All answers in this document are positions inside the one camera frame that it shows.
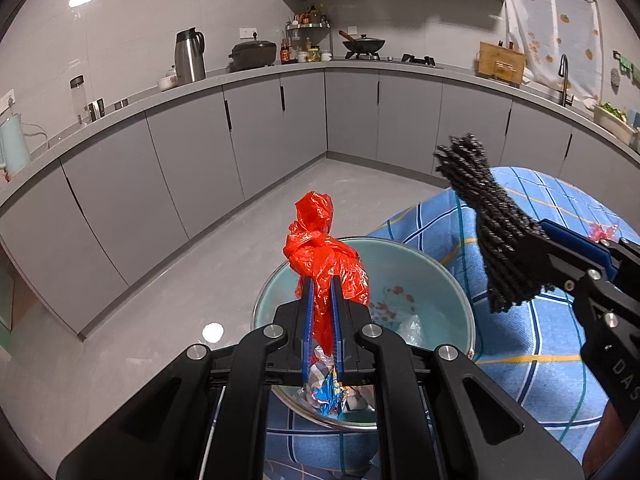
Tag black mesh net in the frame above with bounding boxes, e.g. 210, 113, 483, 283
435, 133, 553, 313

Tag clear printed plastic bag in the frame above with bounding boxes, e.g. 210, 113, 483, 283
396, 314, 426, 348

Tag plaid cloth wrapper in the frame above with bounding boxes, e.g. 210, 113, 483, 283
307, 344, 335, 392

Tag red plastic bag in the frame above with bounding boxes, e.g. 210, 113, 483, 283
283, 191, 370, 356

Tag pink cellophane wrapper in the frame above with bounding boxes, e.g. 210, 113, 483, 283
589, 223, 618, 243

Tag orange red snack wrapper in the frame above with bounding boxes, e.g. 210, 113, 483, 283
310, 368, 345, 419

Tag teal trash bin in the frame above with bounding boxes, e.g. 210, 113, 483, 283
252, 237, 476, 432

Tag black kitchen faucet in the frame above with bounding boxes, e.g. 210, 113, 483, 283
558, 54, 574, 107

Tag person's right hand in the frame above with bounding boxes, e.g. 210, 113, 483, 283
582, 402, 627, 476

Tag blue plaid tablecloth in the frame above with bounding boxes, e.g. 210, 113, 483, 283
265, 167, 639, 479

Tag beige vegetable basin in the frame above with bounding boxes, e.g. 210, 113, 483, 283
593, 105, 637, 145

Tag orange print window curtain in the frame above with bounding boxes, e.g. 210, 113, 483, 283
506, 0, 603, 101

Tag grey lower cabinets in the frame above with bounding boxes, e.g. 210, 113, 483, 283
1, 62, 639, 335

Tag gas stove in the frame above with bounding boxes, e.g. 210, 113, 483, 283
344, 52, 438, 68

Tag black wok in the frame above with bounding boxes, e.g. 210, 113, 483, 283
338, 29, 385, 58

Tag spice rack with bottles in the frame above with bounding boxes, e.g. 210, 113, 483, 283
283, 3, 333, 63

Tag dark sauce bottle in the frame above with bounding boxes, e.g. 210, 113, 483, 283
280, 39, 291, 64

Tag glass jar black lid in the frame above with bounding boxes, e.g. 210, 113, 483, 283
70, 75, 89, 125

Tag steel thermos jug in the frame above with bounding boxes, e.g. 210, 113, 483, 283
175, 27, 206, 86

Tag black rice cooker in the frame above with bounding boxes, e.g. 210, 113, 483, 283
229, 32, 278, 72

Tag hanging cloths on wall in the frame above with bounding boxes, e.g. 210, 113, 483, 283
612, 50, 640, 86

